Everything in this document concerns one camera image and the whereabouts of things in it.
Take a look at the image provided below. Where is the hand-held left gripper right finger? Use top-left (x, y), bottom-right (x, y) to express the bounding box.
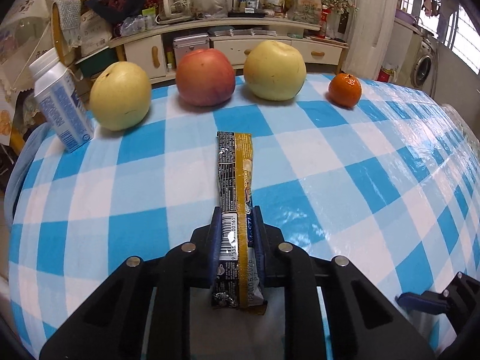
top-left (251, 205), bottom-right (436, 360)

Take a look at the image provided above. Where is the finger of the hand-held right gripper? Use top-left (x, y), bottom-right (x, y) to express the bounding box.
top-left (397, 272), bottom-right (480, 336)

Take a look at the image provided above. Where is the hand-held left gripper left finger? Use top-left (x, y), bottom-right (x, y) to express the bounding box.
top-left (39, 206), bottom-right (226, 360)

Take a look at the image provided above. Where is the gold black coffee stick packet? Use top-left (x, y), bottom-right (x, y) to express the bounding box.
top-left (211, 131), bottom-right (268, 314)

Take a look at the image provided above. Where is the blue white checked tablecloth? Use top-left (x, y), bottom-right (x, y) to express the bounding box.
top-left (7, 73), bottom-right (480, 360)

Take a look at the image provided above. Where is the red apple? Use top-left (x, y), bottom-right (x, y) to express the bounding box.
top-left (175, 48), bottom-right (237, 107)

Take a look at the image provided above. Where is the yellow pear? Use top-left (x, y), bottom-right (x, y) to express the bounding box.
top-left (89, 61), bottom-right (152, 131)
top-left (244, 40), bottom-right (306, 101)

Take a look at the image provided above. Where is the orange tangerine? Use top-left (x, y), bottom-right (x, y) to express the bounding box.
top-left (328, 73), bottom-right (363, 109)

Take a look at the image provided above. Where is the silver metal case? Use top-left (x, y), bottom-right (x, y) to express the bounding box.
top-left (172, 34), bottom-right (211, 73)

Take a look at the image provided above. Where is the cream television cabinet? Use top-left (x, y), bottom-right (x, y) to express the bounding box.
top-left (75, 17), bottom-right (350, 83)

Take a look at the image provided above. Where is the blue denim cloth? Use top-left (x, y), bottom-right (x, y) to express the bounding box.
top-left (5, 122), bottom-right (52, 230)

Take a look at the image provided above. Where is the white milk bottle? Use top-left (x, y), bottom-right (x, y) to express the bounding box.
top-left (29, 48), bottom-right (95, 154)

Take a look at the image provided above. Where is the dark green basin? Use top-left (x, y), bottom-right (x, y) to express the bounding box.
top-left (77, 54), bottom-right (114, 78)

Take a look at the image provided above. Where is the small plastic bottles pack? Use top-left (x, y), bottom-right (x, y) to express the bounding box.
top-left (122, 15), bottom-right (157, 37)

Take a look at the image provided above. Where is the silver washing machine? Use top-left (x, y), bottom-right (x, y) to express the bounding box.
top-left (410, 30), bottom-right (438, 89)

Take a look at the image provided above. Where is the red bottle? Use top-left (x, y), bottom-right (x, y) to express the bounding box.
top-left (320, 7), bottom-right (331, 39)

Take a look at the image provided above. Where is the white rice bag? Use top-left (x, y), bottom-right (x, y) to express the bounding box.
top-left (79, 11), bottom-right (113, 58)

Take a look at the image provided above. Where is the white electric kettle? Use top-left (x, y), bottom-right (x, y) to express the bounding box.
top-left (157, 0), bottom-right (191, 22)

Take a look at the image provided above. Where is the clear plastic bag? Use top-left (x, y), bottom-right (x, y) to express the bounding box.
top-left (189, 0), bottom-right (230, 20)

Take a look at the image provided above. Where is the printed shopping bag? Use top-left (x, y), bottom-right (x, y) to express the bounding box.
top-left (287, 0), bottom-right (324, 24)

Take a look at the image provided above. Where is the lace-covered standing air conditioner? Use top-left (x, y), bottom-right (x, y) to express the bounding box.
top-left (341, 0), bottom-right (404, 80)

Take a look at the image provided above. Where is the wooden chair with cover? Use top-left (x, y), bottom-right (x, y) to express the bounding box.
top-left (50, 0), bottom-right (84, 65)

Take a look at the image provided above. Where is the dark blue flower bouquet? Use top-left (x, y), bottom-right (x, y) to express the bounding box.
top-left (84, 0), bottom-right (155, 28)

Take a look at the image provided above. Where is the white mesh food cover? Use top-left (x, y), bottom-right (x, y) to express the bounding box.
top-left (0, 0), bottom-right (53, 95)

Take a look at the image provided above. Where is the purple basin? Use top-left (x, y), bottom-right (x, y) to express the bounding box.
top-left (394, 9), bottom-right (423, 28)

